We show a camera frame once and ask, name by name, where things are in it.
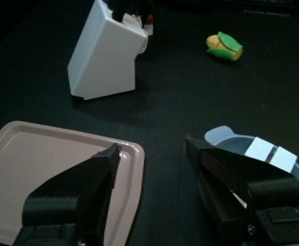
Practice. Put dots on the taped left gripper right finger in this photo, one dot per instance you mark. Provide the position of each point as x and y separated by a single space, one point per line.
250 189

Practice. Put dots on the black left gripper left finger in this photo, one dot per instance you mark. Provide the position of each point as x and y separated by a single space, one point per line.
87 192

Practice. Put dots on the pink rectangular plastic tray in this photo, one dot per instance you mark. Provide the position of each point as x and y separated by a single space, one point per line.
36 173

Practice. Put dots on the light blue plastic bowl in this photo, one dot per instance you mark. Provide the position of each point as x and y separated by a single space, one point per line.
230 142

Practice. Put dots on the white toy knife block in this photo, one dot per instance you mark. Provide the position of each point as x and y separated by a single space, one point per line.
106 54

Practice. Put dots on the toy corn with green husk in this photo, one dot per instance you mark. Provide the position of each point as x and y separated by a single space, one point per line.
224 46

